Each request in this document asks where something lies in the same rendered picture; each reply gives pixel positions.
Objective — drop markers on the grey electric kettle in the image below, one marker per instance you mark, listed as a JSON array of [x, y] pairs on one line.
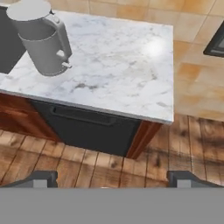
[[43, 40]]

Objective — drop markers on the black dishwasher door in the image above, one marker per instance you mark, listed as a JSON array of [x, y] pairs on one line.
[[87, 131]]

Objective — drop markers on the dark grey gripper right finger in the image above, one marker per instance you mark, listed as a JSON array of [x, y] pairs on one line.
[[180, 177]]

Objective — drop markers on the dark grey sink basin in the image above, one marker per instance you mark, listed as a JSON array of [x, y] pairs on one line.
[[8, 43]]

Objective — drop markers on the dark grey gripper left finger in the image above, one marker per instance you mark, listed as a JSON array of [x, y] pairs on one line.
[[43, 177]]

